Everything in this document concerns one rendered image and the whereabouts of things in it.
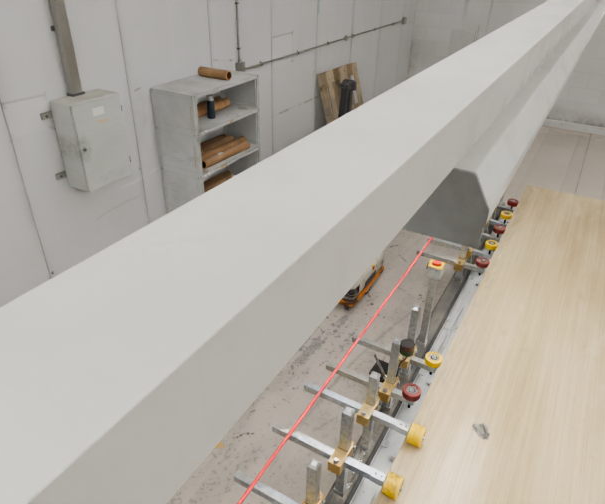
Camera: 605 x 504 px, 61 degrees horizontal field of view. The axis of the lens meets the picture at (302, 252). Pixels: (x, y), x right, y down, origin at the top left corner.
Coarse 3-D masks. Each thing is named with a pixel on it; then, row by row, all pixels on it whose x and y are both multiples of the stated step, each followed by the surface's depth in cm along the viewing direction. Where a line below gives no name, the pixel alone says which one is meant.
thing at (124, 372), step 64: (576, 0) 120; (448, 64) 53; (512, 64) 54; (320, 128) 34; (384, 128) 34; (448, 128) 36; (256, 192) 25; (320, 192) 25; (384, 192) 27; (128, 256) 20; (192, 256) 20; (256, 256) 20; (320, 256) 22; (0, 320) 16; (64, 320) 16; (128, 320) 17; (192, 320) 17; (256, 320) 18; (320, 320) 24; (0, 384) 14; (64, 384) 14; (128, 384) 14; (192, 384) 16; (256, 384) 20; (0, 448) 12; (64, 448) 12; (128, 448) 14; (192, 448) 17
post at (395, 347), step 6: (396, 342) 218; (396, 348) 219; (390, 354) 222; (396, 354) 221; (390, 360) 224; (396, 360) 222; (390, 366) 225; (396, 366) 224; (390, 372) 227; (396, 372) 228; (390, 378) 229; (384, 402) 238; (390, 402) 236
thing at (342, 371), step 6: (330, 366) 240; (336, 366) 240; (336, 372) 239; (342, 372) 237; (348, 372) 237; (354, 372) 237; (348, 378) 237; (354, 378) 235; (360, 378) 233; (366, 378) 234; (366, 384) 233; (378, 390) 231; (396, 390) 228; (396, 396) 227; (402, 396) 225; (408, 402) 224; (414, 402) 225
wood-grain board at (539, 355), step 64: (512, 256) 320; (576, 256) 322; (512, 320) 265; (576, 320) 267; (448, 384) 226; (512, 384) 227; (576, 384) 228; (448, 448) 197; (512, 448) 198; (576, 448) 198
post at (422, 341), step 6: (432, 282) 255; (432, 288) 257; (432, 294) 258; (426, 300) 262; (432, 300) 260; (426, 306) 264; (432, 306) 264; (426, 312) 265; (426, 318) 267; (426, 324) 269; (420, 330) 273; (426, 330) 271; (420, 336) 274; (426, 336) 274; (420, 342) 276; (426, 342) 277
